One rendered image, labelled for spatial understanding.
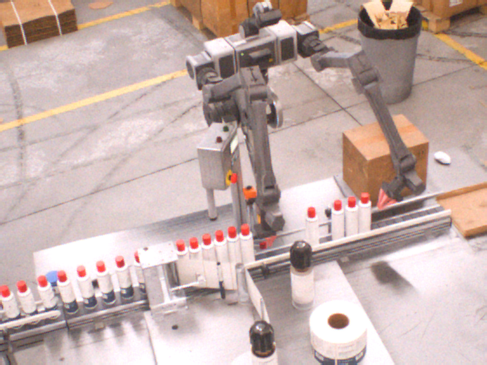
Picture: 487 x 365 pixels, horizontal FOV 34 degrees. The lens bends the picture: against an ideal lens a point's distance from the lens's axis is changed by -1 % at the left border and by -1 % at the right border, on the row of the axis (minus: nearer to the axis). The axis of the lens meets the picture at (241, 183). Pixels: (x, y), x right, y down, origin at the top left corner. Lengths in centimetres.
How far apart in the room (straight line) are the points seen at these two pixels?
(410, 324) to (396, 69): 287
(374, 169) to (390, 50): 222
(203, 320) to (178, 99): 319
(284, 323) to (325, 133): 267
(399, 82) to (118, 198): 212
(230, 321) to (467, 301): 92
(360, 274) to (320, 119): 253
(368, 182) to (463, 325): 76
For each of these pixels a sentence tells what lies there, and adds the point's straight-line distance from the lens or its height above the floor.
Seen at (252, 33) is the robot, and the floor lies 155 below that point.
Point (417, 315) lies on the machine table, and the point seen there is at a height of 83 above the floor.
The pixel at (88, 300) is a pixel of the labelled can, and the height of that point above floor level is 93.
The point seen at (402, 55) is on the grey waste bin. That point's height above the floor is 40.
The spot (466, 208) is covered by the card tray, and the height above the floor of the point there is 83.
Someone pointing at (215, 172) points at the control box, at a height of 137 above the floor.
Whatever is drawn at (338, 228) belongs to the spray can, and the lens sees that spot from 326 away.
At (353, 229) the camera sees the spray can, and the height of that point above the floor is 94.
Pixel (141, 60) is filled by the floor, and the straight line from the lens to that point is 663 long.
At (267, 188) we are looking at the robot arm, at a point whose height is 129.
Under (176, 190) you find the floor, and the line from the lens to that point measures 511.
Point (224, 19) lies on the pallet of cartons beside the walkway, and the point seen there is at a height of 31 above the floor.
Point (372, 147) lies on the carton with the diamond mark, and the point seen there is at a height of 112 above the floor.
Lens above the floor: 313
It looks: 38 degrees down
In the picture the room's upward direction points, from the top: 6 degrees counter-clockwise
